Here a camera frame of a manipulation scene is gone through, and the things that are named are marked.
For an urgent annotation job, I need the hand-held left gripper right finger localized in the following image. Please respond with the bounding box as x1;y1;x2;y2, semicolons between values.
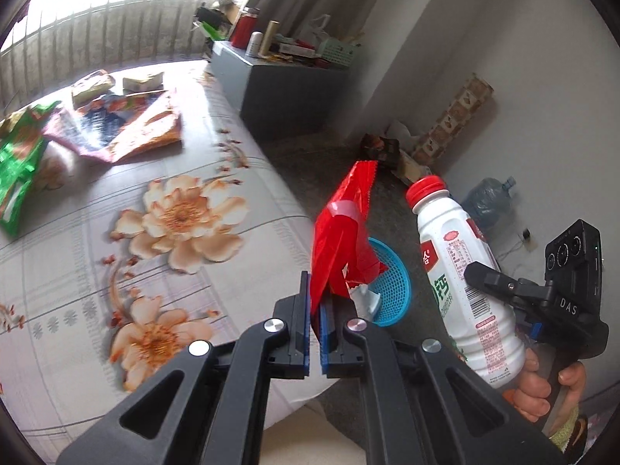
320;294;568;465

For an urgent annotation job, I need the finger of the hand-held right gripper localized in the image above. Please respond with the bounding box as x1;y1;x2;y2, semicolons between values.
464;262;558;311

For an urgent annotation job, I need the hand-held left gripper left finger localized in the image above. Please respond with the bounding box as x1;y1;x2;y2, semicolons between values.
55;271;312;465

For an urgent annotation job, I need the white plastic milk bottle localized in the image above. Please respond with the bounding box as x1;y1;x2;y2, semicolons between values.
406;174;527;391

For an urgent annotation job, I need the blue plastic basket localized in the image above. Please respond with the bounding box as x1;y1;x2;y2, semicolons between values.
360;237;413;328

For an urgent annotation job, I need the red plastic wrapper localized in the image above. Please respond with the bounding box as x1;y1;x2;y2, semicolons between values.
310;160;391;323

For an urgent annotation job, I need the person's right hand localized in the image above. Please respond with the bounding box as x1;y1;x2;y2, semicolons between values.
504;348;588;422

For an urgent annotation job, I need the large water jug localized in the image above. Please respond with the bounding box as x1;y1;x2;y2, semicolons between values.
462;176;517;229

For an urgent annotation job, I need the patterned wallpaper roll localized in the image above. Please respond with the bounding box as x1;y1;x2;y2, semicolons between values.
413;72;496;169

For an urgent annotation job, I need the dark snack bag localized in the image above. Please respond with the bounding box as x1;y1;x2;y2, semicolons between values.
360;132;401;169

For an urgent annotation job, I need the grey cabinet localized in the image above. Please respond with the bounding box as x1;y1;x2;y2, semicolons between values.
210;40;353;142

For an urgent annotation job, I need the plastic storage basket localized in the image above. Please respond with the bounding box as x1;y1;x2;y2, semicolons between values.
317;38;362;69

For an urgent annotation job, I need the red white flat box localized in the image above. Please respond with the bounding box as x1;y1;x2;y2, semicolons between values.
277;39;319;60

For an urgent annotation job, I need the blue pink snack wrapper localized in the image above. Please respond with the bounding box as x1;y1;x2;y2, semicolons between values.
43;92;163;158

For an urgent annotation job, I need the beige tube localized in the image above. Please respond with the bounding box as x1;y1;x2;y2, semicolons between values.
258;20;282;58

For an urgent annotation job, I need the white plastic bag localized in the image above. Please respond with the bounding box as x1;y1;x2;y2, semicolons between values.
309;14;333;42

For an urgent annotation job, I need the red thermos bottle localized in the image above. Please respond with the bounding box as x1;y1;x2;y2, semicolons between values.
229;6;261;50

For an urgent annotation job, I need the black tool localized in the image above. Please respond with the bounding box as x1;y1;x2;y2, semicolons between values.
193;6;229;42

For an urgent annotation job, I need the large green snack bag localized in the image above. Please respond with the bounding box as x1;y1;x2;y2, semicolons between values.
0;101;63;239

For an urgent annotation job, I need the metal window railing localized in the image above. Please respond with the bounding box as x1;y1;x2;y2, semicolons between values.
0;0;220;108

